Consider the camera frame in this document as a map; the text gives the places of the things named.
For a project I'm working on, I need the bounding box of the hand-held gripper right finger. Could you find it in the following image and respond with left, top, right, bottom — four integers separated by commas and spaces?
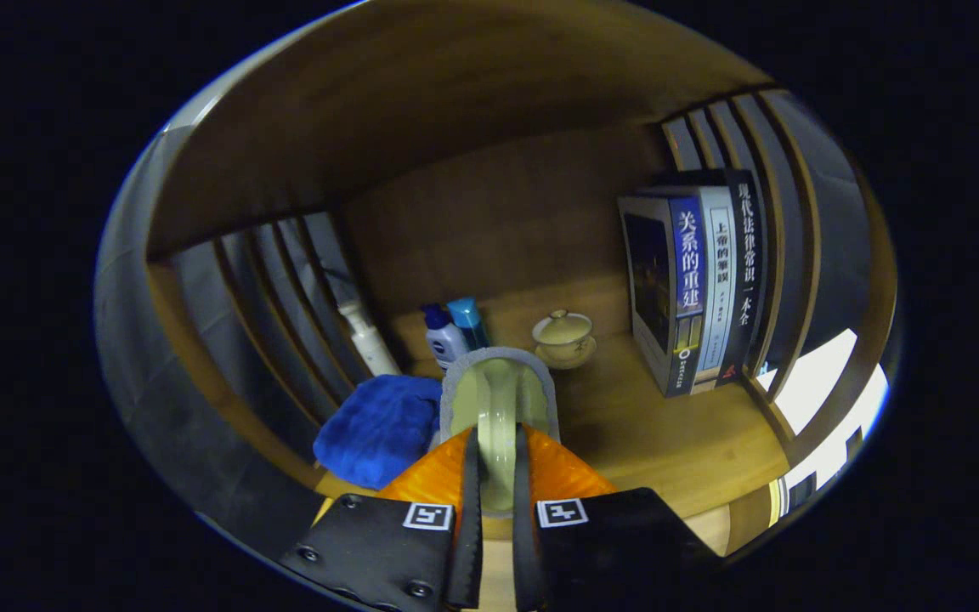
513, 422, 724, 611

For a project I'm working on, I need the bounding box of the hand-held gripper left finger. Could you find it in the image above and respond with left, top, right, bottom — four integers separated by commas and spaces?
279, 425, 484, 611

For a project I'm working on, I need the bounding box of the green handled scrub brush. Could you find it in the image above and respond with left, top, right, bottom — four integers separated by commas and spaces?
439, 346, 560, 518

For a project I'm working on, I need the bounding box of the wooden countertop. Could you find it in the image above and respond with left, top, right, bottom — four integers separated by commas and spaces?
315, 280, 792, 545

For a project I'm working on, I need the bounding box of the wooden cabinet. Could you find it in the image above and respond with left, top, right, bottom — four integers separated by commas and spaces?
145, 0, 898, 562

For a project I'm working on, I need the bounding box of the blue towel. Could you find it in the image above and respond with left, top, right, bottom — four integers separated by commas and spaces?
313, 375, 444, 491

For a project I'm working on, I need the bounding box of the white pump bottle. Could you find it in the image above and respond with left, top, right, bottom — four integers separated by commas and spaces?
338, 297, 401, 377

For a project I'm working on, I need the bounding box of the beige lidded teacup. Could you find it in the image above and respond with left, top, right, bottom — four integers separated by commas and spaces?
531, 309, 598, 371

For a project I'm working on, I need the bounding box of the white bottle with blue cap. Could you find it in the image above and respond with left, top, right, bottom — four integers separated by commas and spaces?
422, 303, 469, 372

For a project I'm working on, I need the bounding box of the teal bottle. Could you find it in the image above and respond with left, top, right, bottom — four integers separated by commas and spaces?
446, 297, 490, 351

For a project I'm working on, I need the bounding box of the pale spine book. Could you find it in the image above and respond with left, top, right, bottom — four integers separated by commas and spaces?
698, 185, 738, 392

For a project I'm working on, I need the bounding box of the black spine book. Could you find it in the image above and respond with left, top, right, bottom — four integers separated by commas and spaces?
659, 168, 767, 388

